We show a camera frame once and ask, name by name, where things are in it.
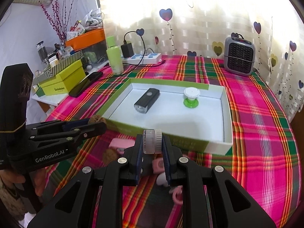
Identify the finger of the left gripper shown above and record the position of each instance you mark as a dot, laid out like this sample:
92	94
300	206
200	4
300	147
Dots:
58	126
68	134

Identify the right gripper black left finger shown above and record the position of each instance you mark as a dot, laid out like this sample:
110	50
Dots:
93	198

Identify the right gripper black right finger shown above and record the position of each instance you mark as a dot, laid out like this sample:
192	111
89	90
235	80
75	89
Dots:
211	196

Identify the brown walnut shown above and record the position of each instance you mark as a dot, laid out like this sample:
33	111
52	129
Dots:
109	156
96	119

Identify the pink U-shaped clip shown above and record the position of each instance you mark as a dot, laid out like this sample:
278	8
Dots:
177	195

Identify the black flashlight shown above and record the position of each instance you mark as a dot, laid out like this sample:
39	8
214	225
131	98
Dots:
147	100

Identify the white mushroom knob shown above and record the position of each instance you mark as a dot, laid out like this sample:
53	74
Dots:
161	180

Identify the pink clip with green pad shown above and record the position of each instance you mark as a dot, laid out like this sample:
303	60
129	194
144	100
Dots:
152	166

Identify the white green suction cup holder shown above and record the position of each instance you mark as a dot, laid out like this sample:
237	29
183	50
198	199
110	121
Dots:
191	94

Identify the yellow-green shoe box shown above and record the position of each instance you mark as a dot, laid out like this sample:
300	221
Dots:
65	80

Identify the plaid bedspread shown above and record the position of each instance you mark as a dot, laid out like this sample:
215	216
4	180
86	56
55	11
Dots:
264	157

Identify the black smartphone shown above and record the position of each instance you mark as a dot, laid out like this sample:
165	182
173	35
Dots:
85	83

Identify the striped gift box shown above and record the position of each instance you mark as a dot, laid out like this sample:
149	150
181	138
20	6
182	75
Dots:
64	63

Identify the glass jar black lid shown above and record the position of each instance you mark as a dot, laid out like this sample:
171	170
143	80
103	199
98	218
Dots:
42	51

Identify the green lotion bottle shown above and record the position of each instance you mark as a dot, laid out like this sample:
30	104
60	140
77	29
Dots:
114	56

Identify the black power adapter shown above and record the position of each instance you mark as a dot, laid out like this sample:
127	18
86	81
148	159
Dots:
127	50

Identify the orange storage box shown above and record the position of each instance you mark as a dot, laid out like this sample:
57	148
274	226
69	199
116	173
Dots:
87	39

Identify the white blue power strip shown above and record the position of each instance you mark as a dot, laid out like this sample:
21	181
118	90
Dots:
153	58

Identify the green and white tray box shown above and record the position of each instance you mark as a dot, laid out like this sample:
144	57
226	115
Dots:
206	128

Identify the pink flower branches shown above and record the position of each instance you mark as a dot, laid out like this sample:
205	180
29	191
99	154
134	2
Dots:
59	16

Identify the heart pattern curtain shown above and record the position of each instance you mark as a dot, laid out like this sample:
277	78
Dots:
200	28

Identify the grey mini fan heater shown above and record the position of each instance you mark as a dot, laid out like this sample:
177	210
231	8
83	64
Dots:
239	55

